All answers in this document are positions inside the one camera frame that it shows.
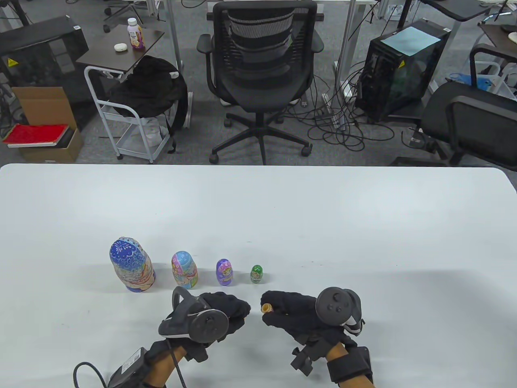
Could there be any white power strip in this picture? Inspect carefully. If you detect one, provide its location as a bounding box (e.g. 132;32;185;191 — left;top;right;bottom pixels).
322;92;349;131

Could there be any dark brown side table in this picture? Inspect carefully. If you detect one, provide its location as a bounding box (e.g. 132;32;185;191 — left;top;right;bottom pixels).
76;24;165;75

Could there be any large cream Russian doll bottom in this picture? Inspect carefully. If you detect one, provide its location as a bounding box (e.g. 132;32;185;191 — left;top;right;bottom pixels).
116;265;156;292

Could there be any open cardboard box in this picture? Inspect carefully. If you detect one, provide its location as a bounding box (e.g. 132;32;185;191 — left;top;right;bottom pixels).
11;86;84;163

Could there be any person's right hand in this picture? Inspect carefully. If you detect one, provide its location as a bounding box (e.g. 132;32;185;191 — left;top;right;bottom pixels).
261;290;360;348

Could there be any black VR controller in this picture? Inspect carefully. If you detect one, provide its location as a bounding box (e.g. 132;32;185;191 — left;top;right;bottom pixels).
158;286;230;344
316;287;365;336

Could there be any person's left hand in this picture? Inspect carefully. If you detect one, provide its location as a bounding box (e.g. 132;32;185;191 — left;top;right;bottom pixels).
196;292;251;333

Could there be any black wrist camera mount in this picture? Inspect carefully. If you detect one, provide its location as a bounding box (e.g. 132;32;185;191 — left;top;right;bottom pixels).
184;339;210;362
291;342;328;376

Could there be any black cabinet with warning sticker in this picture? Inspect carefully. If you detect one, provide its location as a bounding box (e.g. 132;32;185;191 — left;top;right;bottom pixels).
0;15;90;131

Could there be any white metal desk leg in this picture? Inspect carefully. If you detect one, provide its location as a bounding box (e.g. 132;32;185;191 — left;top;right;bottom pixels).
334;0;367;97
166;0;185;72

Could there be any light blue paper sheet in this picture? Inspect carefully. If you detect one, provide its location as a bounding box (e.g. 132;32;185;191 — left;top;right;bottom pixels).
381;27;441;57

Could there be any black chair base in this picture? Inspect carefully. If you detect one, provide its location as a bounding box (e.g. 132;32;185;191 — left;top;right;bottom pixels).
103;0;162;33

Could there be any person's right forearm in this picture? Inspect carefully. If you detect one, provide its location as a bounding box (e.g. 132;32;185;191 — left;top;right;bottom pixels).
325;342;374;388

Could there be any red notebook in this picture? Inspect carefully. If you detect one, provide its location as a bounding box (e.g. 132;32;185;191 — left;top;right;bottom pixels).
2;124;70;148

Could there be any purple drink bottle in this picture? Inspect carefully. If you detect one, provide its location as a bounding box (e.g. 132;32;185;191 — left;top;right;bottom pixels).
127;18;145;51

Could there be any black desk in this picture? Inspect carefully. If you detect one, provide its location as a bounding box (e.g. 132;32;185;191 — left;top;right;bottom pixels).
420;0;505;21

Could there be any large blue Russian doll top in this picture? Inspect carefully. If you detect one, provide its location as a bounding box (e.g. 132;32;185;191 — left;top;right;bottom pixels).
109;237;151;275

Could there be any black bag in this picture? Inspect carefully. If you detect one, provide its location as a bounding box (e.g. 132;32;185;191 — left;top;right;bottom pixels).
109;55;189;154

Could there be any black padded office chair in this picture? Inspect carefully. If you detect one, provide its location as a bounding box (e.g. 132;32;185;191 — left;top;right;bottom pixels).
391;44;517;172

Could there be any white metal rolling cart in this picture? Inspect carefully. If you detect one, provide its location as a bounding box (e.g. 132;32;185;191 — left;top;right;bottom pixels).
84;66;172;164

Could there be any black mesh office chair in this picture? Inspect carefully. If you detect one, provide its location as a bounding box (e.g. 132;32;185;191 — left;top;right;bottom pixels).
197;0;325;165

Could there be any black wrist strap unit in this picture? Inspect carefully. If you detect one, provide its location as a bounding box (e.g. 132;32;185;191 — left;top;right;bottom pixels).
326;346;373;384
107;347;154;388

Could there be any tangle of black floor cables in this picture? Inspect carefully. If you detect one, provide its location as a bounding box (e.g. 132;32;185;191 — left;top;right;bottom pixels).
279;61;396;152

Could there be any blue plastic bag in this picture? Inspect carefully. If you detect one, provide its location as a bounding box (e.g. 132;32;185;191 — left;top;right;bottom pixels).
449;73;496;92

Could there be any person's left forearm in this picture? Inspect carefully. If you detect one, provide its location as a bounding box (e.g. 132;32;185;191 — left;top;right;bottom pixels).
143;344;188;388

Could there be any black glass computer tower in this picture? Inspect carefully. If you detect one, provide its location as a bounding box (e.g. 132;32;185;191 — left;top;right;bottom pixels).
355;18;452;123

